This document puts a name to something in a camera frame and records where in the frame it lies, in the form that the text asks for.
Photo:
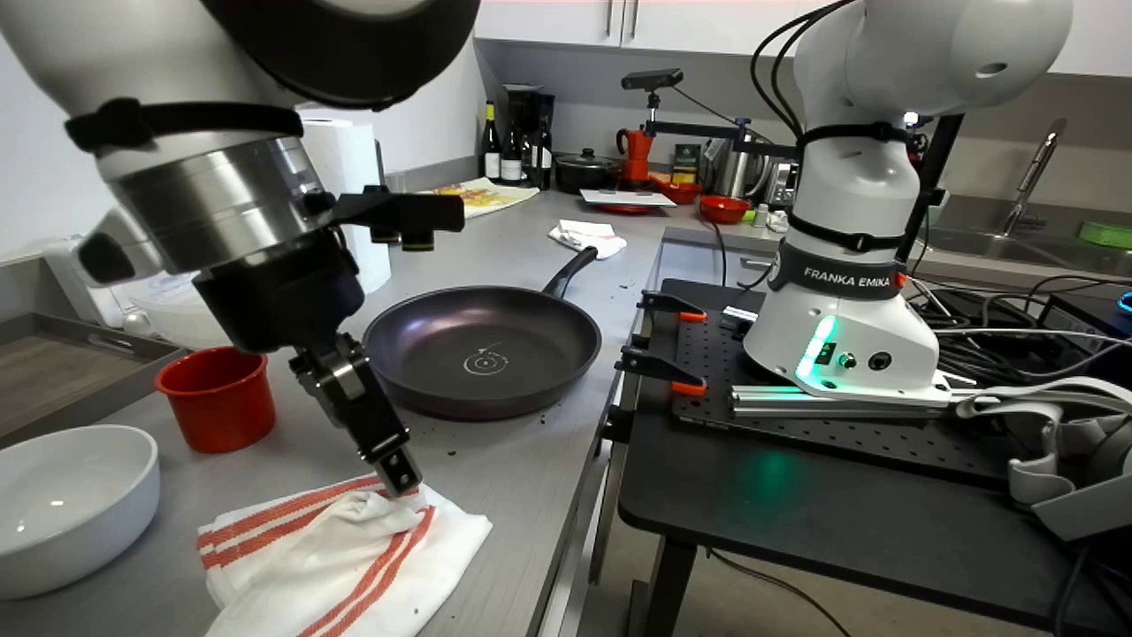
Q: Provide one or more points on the small black appliance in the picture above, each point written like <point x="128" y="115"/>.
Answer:
<point x="587" y="175"/>

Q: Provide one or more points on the green sponge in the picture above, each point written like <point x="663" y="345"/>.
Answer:
<point x="1104" y="235"/>

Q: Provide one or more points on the dark wine bottle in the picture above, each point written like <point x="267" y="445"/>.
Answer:
<point x="490" y="154"/>
<point x="516" y="160"/>

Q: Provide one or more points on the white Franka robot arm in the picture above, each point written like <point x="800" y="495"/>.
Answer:
<point x="177" y="73"/>

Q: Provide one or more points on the red plastic cup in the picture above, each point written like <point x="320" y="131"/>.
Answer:
<point x="216" y="408"/>

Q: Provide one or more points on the white label strip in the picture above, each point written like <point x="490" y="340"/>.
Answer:
<point x="742" y="318"/>

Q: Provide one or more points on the grey frying pan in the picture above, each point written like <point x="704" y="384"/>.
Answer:
<point x="496" y="355"/>

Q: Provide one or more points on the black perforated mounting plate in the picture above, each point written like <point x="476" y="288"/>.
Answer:
<point x="852" y="437"/>

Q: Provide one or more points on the steel sink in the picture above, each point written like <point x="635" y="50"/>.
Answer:
<point x="1003" y="243"/>

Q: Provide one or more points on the steel faucet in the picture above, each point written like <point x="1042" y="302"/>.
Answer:
<point x="1030" y="180"/>

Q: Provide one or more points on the grey plastic device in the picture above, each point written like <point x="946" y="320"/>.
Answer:
<point x="1072" y="484"/>

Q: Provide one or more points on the white crumpled tissue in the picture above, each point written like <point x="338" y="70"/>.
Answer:
<point x="589" y="235"/>

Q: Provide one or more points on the silver aluminium rail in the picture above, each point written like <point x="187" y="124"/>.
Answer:
<point x="825" y="400"/>

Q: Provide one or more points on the steel kettle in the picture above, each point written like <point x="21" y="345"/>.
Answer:
<point x="742" y="170"/>

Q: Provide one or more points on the black table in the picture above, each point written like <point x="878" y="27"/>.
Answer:
<point x="825" y="517"/>

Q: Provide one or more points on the black coffee machine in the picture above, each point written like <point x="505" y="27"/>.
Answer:
<point x="532" y="130"/>

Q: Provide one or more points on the red pitcher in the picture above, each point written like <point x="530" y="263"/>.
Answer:
<point x="640" y="156"/>

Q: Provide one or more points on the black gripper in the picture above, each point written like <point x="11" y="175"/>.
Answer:
<point x="276" y="295"/>

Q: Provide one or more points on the white plate with red food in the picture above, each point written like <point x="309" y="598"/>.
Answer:
<point x="623" y="199"/>

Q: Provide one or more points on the white wall cabinets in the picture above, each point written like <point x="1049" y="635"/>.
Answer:
<point x="661" y="22"/>

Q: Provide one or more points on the yellow patterned cloth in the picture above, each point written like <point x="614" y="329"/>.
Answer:
<point x="502" y="199"/>

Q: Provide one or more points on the white red-striped tea towel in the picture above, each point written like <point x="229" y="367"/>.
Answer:
<point x="340" y="567"/>

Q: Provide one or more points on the white ceramic bowl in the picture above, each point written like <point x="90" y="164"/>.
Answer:
<point x="67" y="506"/>

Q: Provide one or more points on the black orange-tipped clamp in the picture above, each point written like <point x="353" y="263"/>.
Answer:
<point x="661" y="371"/>
<point x="666" y="307"/>

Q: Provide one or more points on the small red bowl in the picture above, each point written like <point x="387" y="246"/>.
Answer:
<point x="681" y="190"/>

